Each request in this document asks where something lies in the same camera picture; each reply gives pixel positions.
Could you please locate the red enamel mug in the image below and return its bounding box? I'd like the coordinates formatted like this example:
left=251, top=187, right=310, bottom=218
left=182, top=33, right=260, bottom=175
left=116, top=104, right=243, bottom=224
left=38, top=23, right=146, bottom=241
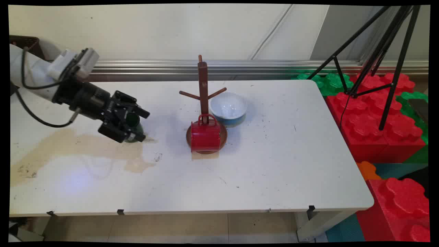
left=190, top=114, right=221, bottom=153

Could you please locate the white and blue bowl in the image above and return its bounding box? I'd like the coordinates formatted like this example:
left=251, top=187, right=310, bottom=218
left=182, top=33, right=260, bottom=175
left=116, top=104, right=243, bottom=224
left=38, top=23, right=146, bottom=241
left=210, top=92, right=248, bottom=127

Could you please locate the black cable with silver plug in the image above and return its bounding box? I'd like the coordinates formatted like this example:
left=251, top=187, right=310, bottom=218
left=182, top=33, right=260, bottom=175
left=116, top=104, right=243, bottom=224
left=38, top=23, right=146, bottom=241
left=14, top=87, right=80, bottom=128

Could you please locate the large red foam block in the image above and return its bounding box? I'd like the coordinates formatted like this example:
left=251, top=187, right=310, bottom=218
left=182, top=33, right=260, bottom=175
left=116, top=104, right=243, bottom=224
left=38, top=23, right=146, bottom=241
left=325, top=73, right=426, bottom=164

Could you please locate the white table leg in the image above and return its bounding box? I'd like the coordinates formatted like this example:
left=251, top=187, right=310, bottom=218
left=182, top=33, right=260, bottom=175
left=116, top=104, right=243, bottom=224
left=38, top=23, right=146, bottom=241
left=295, top=210, right=358, bottom=243

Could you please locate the orange foam block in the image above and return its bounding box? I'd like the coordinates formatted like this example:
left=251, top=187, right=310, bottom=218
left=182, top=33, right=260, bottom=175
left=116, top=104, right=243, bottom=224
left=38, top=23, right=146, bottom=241
left=356, top=161, right=382, bottom=181

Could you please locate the brown wicker basket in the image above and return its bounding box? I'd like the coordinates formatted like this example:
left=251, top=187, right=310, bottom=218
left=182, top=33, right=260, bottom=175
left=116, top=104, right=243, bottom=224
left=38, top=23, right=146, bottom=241
left=10, top=35, right=45, bottom=59

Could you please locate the white wall cable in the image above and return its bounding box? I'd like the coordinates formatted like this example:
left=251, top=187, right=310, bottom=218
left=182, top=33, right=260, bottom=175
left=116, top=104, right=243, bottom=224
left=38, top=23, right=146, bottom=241
left=250, top=5, right=293, bottom=61

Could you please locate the green foam block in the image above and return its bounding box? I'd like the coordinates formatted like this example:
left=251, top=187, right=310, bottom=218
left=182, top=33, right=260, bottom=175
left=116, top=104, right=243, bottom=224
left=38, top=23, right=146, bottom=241
left=395, top=91, right=429, bottom=164
left=292, top=70, right=354, bottom=97

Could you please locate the brown wooden mug tree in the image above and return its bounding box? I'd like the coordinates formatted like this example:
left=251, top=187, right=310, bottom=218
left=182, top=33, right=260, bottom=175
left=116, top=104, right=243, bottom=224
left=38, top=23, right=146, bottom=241
left=179, top=55, right=228, bottom=154

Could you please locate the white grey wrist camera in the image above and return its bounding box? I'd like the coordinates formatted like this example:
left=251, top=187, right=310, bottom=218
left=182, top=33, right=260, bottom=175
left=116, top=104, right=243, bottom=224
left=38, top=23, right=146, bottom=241
left=47, top=48, right=100, bottom=81

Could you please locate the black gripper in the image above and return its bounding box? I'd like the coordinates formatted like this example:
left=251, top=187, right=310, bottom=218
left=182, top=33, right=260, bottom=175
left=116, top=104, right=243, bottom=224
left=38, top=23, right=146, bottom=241
left=53, top=80, right=151, bottom=144

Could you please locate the silver metal window rail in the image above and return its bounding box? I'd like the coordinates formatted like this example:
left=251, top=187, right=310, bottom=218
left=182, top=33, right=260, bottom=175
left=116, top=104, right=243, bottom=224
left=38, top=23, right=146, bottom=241
left=86, top=60, right=429, bottom=77

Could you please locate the black tripod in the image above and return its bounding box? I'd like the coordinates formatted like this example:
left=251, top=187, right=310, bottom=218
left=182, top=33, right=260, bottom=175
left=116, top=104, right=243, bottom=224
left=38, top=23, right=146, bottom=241
left=307, top=5, right=422, bottom=131

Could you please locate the dark green mug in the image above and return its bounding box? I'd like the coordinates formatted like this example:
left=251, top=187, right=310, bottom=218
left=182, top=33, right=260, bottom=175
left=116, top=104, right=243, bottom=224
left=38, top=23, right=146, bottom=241
left=124, top=113, right=145, bottom=143

